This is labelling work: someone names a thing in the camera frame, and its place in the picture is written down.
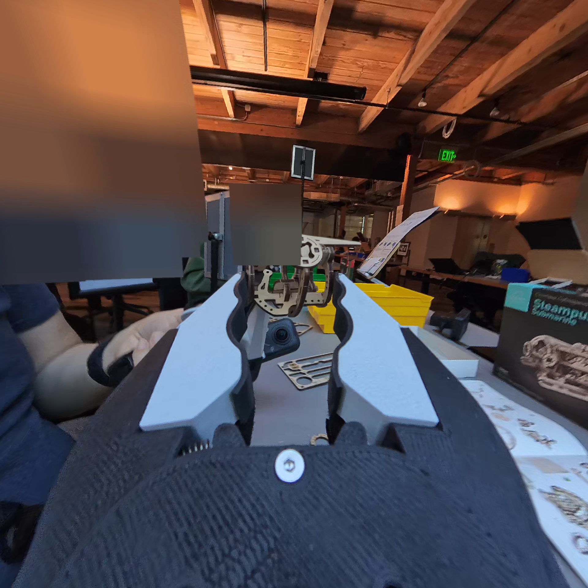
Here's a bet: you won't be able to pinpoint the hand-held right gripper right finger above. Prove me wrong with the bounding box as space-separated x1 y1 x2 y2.
326 273 439 446

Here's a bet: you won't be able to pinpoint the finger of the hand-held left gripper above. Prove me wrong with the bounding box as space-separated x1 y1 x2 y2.
243 303 269 360

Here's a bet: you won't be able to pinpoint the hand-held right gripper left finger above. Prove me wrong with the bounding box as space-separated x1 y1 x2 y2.
139 272 255 446

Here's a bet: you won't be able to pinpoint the round wooden model assembly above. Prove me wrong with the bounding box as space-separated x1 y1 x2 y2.
243 234 364 319

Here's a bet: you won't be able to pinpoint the person's left forearm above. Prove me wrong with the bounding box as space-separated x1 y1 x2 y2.
18 311 115 421

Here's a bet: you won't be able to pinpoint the wooden parts fret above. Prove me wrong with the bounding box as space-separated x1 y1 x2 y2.
277 351 335 391

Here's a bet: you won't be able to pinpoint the black model kit box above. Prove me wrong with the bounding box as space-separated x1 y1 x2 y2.
492 281 588 429

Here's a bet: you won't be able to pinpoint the white parts diagram sheet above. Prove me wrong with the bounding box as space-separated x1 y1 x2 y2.
459 379 588 588

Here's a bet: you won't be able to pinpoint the person's left hand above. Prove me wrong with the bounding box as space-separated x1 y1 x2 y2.
112 307 185 366

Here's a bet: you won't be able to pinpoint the green plastic bins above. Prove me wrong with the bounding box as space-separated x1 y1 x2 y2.
268 270 331 297

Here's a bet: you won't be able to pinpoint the nested yellow plastic bins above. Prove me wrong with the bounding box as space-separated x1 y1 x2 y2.
307 281 435 334

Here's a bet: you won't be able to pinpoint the white box lid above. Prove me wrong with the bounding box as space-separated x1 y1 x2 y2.
411 325 479 378

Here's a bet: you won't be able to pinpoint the small black device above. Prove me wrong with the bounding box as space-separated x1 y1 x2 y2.
429 308 472 341

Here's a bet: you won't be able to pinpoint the black wristwatch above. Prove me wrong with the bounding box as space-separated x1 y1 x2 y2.
86 340 136 387

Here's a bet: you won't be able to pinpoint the black white sign board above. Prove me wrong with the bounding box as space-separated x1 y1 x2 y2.
78 278 154 295

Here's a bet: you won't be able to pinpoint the black computer monitor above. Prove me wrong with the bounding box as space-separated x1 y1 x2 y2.
429 257 470 275
517 217 584 252

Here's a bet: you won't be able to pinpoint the large grey panel on stand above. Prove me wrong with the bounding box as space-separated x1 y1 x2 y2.
204 190 232 282

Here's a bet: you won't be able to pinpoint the background manual on stand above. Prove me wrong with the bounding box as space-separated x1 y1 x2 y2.
357 207 441 280

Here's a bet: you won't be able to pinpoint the small grey panel on stand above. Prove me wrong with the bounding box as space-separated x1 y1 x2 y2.
291 145 317 181

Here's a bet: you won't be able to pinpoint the person in blue shirt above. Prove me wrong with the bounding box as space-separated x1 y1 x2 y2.
0 284 76 506

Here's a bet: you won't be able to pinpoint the tan cardboard box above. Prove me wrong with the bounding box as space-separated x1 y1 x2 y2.
526 248 588 285

